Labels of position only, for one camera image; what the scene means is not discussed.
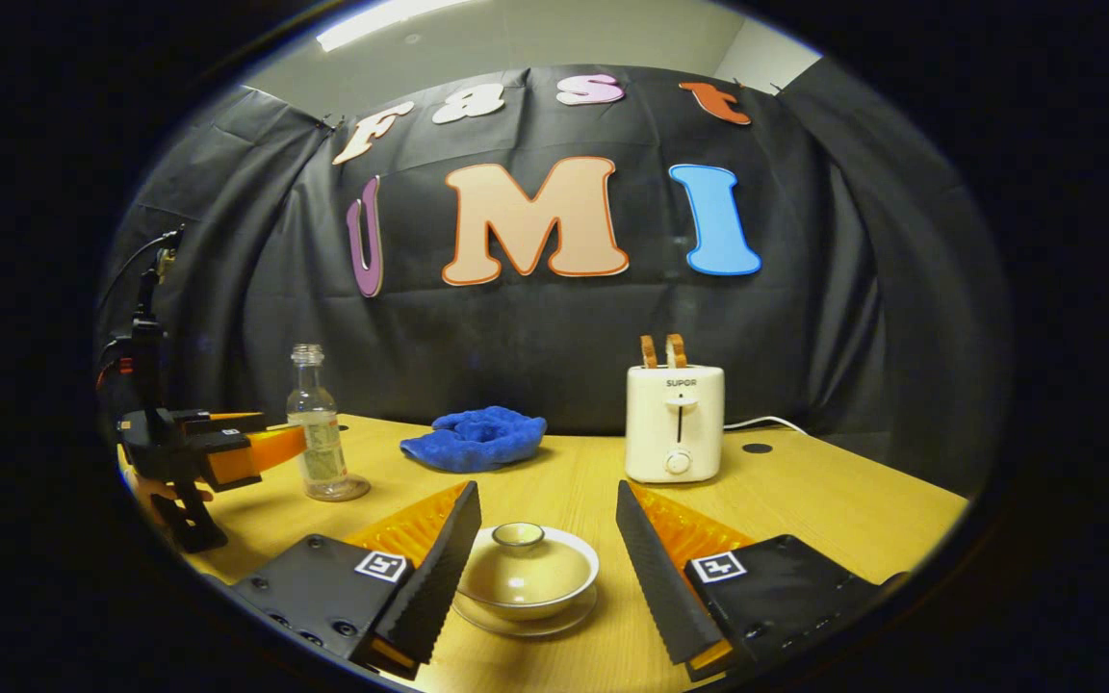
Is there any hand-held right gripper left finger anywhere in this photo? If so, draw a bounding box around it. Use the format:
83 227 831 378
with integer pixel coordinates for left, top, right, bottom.
227 479 483 680

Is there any white toaster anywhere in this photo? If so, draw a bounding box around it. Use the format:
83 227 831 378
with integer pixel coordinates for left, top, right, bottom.
625 364 726 484

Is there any blue towel cloth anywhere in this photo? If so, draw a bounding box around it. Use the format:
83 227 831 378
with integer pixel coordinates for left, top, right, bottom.
400 405 548 474

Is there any cream ceramic teacup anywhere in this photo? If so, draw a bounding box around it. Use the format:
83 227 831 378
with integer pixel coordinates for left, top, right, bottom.
456 527 602 622

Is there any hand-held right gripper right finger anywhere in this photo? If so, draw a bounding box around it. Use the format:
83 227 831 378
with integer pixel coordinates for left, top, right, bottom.
615 479 907 682

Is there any clear glass water bottle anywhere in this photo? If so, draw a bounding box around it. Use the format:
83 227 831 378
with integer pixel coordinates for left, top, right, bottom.
286 344 349 501

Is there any white toaster power cable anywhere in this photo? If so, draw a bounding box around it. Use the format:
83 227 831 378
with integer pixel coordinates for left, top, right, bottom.
723 415 809 437

